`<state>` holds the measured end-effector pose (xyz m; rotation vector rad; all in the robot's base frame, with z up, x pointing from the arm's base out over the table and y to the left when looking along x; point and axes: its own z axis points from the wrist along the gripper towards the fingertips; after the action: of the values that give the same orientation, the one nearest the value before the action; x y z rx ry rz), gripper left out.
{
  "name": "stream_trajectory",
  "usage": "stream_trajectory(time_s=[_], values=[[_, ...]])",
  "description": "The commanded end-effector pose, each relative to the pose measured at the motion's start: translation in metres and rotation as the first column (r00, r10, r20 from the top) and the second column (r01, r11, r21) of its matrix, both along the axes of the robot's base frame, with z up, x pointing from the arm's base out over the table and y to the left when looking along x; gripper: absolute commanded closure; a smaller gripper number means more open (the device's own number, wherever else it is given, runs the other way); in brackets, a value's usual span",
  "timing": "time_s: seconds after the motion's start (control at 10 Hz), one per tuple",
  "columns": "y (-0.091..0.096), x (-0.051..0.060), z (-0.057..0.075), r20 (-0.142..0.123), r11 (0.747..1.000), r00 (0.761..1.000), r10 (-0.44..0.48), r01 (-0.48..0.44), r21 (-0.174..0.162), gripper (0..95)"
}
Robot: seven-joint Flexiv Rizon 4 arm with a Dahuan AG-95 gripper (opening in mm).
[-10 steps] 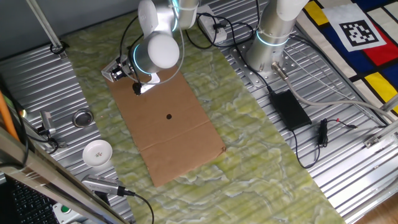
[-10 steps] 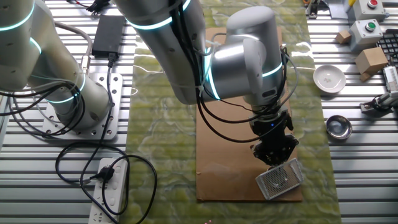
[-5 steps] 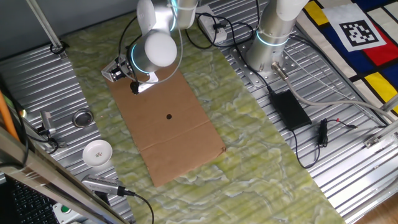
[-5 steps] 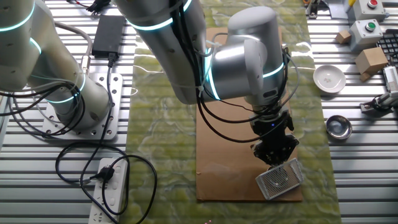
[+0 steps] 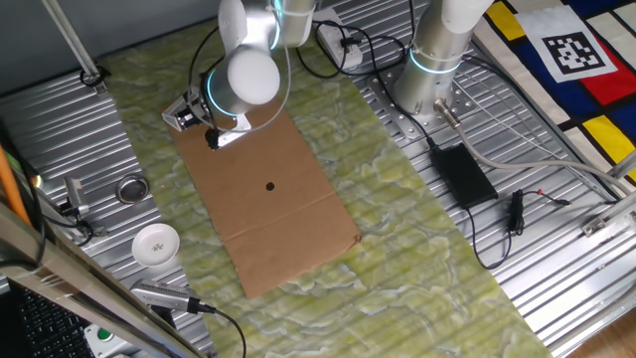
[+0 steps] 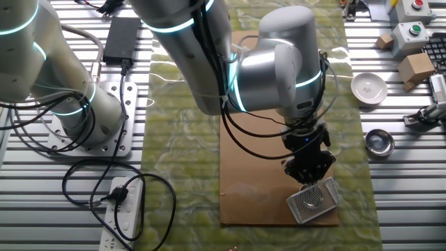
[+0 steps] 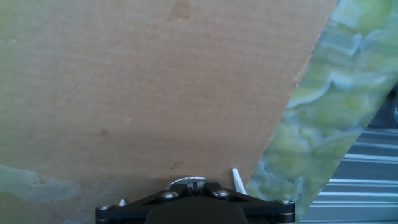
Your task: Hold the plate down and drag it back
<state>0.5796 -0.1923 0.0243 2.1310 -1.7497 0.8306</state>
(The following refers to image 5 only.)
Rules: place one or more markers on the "white power strip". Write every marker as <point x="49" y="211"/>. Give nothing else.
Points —
<point x="350" y="59"/>

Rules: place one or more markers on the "aluminium profile pole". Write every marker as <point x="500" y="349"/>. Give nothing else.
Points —
<point x="69" y="37"/>

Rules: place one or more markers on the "black power adapter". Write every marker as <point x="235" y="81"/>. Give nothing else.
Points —
<point x="464" y="176"/>

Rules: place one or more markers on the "brown cardboard sheet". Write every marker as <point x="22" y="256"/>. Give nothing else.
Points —
<point x="258" y="164"/>

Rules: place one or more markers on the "silver ribbed camera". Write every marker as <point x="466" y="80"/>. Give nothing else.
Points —
<point x="159" y="296"/>

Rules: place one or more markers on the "white floral porcelain dish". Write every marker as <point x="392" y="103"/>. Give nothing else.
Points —
<point x="155" y="245"/>

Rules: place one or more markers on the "white fiducial tag paper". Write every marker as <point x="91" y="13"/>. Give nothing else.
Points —
<point x="541" y="25"/>

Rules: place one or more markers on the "aluminium frame beam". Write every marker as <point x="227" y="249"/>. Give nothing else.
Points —
<point x="74" y="283"/>

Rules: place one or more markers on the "aluminium corner bracket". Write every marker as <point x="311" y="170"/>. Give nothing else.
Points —
<point x="608" y="216"/>

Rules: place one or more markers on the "small silver camera on mount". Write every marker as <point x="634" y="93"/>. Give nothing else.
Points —
<point x="74" y="191"/>

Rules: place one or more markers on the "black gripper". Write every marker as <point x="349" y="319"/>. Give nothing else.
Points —
<point x="200" y="107"/>

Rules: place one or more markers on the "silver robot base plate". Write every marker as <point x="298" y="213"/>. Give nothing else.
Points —
<point x="405" y="126"/>

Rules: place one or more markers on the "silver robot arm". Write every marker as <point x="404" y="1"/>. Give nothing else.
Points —
<point x="253" y="77"/>

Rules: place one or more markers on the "colourful block pattern cloth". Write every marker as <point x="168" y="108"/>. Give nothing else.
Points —
<point x="561" y="97"/>

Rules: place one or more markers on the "black bundled adapter lead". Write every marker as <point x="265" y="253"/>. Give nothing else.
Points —
<point x="517" y="214"/>

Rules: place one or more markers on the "steel bowl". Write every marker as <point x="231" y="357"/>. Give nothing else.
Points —
<point x="132" y="189"/>

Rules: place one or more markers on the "black keyboard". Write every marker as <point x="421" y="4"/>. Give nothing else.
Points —
<point x="49" y="333"/>

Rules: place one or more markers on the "green marble pattern mat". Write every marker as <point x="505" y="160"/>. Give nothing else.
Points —
<point x="397" y="248"/>

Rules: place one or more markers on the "grey box green button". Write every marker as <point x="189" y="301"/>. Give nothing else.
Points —
<point x="104" y="343"/>

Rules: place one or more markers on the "orange pole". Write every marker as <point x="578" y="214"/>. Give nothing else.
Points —
<point x="10" y="189"/>

